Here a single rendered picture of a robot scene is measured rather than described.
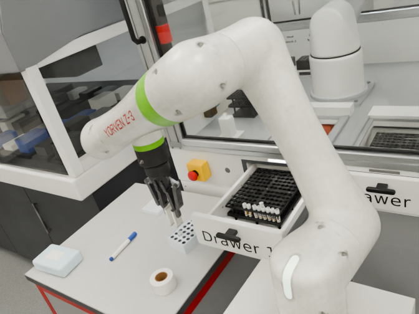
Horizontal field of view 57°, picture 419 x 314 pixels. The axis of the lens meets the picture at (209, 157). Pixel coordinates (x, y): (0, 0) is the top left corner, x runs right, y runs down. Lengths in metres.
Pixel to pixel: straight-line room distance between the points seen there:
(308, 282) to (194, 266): 0.59
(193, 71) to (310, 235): 0.36
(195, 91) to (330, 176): 0.32
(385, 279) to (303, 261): 0.77
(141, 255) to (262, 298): 0.50
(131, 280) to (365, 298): 0.67
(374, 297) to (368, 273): 0.47
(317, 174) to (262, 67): 0.23
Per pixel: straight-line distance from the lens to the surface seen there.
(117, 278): 1.30
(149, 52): 1.38
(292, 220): 1.10
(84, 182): 1.69
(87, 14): 1.72
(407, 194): 1.18
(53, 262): 1.43
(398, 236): 1.31
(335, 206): 0.79
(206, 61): 0.62
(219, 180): 1.46
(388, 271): 1.42
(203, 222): 1.13
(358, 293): 0.99
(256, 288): 1.01
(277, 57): 0.75
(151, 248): 1.35
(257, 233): 1.04
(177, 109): 0.66
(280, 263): 0.71
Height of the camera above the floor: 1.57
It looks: 27 degrees down
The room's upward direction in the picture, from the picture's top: 15 degrees counter-clockwise
